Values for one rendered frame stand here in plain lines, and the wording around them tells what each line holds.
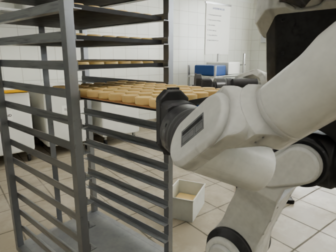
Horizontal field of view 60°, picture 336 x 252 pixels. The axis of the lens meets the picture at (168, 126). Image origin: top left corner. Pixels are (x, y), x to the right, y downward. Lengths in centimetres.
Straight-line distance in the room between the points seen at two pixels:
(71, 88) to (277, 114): 74
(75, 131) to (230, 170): 68
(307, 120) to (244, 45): 591
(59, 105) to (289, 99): 314
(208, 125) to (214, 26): 523
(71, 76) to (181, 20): 419
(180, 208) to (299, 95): 181
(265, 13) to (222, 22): 505
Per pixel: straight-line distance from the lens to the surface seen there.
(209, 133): 29
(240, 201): 81
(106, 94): 91
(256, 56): 625
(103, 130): 161
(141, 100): 78
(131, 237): 166
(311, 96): 27
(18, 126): 142
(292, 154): 67
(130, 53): 443
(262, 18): 64
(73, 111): 94
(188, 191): 229
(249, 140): 29
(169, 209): 140
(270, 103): 28
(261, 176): 37
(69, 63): 93
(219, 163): 34
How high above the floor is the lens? 108
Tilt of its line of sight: 13 degrees down
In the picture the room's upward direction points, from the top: straight up
